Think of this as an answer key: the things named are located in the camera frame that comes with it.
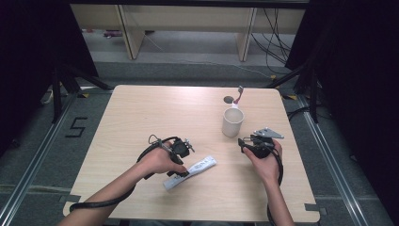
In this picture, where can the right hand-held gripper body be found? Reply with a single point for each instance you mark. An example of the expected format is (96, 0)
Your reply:
(262, 147)

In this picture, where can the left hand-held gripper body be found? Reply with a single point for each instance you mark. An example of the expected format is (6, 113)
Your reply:
(181, 147)

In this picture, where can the white cup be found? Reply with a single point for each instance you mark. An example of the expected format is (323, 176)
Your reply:
(232, 125)

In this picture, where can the white toothpaste tube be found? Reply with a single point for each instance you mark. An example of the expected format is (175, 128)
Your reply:
(204, 163)

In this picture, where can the pink toothbrush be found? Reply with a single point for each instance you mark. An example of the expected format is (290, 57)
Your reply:
(239, 95)

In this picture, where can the person's right hand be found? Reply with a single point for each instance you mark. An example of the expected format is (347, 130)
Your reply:
(268, 168)

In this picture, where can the person's left hand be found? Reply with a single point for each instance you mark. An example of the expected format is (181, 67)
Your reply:
(156, 161)

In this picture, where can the yellow tape piece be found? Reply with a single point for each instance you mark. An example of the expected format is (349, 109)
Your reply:
(291, 97)
(84, 95)

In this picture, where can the black metal stand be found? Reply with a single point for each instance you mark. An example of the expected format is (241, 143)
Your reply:
(313, 94)
(57, 94)

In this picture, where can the black tape strip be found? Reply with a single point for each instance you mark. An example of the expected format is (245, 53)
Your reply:
(70, 198)
(313, 207)

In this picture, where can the dark curtain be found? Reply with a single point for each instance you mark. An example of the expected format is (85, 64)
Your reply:
(360, 78)
(31, 62)

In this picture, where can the beige wooden desk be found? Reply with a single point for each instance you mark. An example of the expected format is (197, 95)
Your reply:
(188, 17)

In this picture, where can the metal floor rail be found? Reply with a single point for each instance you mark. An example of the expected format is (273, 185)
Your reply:
(332, 169)
(34, 160)

